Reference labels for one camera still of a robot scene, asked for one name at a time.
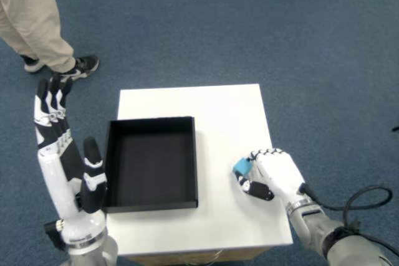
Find white square table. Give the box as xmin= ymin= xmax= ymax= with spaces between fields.
xmin=107 ymin=83 xmax=294 ymax=266

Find blue cube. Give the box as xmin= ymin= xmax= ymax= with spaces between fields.
xmin=232 ymin=156 xmax=253 ymax=177

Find black open box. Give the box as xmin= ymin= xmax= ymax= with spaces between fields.
xmin=102 ymin=116 xmax=200 ymax=214

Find beige trousers of person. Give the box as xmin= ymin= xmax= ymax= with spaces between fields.
xmin=0 ymin=0 xmax=76 ymax=74

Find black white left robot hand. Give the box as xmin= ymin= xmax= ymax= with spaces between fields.
xmin=33 ymin=74 xmax=108 ymax=247

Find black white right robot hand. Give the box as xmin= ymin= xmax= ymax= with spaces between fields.
xmin=235 ymin=148 xmax=312 ymax=212

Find black left wrist connector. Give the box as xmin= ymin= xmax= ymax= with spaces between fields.
xmin=43 ymin=221 xmax=66 ymax=252

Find black white sneaker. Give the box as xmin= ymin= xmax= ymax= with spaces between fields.
xmin=59 ymin=55 xmax=100 ymax=82
xmin=20 ymin=55 xmax=47 ymax=74

